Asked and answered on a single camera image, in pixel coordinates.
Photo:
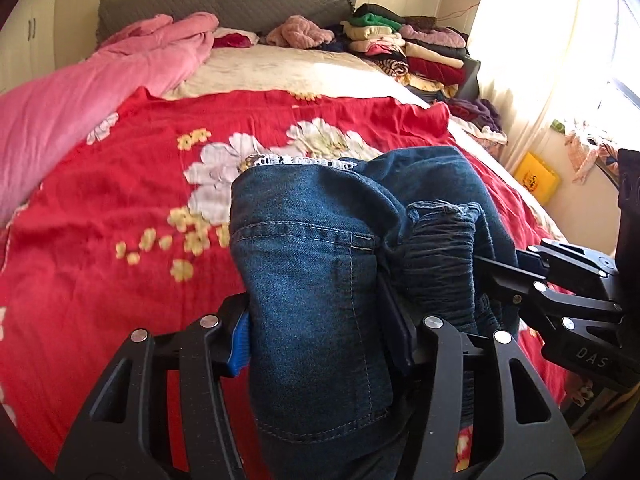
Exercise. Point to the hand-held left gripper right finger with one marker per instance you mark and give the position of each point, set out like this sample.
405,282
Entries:
397,325

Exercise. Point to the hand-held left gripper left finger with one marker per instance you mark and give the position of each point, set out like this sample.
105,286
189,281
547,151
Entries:
240,342

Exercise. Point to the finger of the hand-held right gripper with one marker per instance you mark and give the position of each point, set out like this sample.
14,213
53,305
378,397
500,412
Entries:
575,262
580,350

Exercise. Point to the blue denim pants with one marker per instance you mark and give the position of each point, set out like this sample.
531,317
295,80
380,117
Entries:
310,270

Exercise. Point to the checked pink cloth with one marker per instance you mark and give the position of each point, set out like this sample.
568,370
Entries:
587,147

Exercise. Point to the yellow box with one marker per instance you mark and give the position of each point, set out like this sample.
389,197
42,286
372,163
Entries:
537,177

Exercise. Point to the window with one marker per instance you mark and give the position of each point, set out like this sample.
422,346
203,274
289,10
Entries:
625,35

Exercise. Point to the white curtain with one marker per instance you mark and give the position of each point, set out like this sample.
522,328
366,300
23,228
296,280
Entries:
525,50

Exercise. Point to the black board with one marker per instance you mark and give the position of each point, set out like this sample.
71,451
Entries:
471,77

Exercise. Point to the red floral blanket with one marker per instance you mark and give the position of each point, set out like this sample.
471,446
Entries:
115,170

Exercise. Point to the pile of folded clothes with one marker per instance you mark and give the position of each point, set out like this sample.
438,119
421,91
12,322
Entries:
425,55

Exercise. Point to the cream bed sheet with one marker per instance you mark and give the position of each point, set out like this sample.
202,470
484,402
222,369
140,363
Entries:
280,67

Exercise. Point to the pink quilt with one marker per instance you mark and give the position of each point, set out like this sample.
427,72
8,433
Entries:
75,100

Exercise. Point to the dark red garment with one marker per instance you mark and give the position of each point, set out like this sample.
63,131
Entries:
235,41

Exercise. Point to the pink fuzzy garment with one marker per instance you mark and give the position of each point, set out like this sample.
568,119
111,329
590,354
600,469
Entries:
300,32

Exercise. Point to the grey padded headboard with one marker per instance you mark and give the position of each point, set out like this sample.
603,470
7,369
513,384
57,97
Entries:
200,2

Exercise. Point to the white wardrobe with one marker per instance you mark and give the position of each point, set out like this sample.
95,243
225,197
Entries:
30,25

